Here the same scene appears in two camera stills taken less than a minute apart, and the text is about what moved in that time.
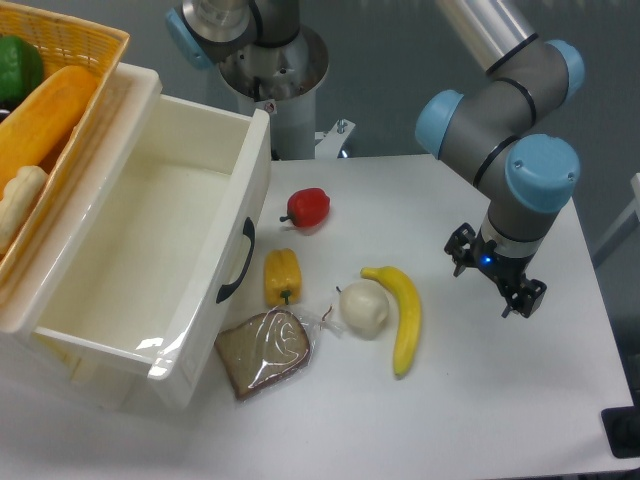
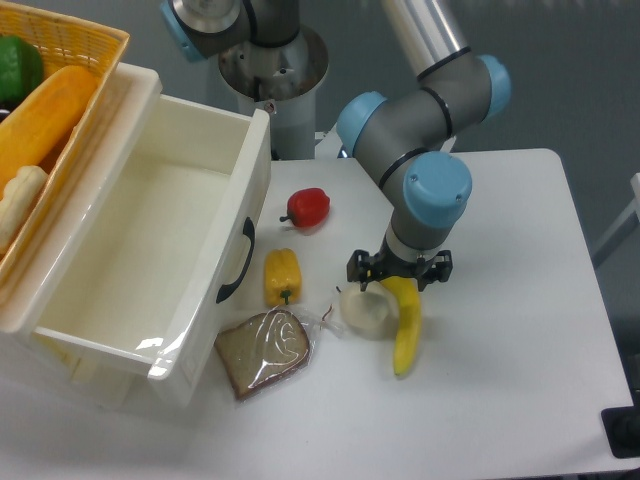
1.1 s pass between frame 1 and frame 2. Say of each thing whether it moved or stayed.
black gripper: moved
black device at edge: stayed
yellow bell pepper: stayed
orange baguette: stayed
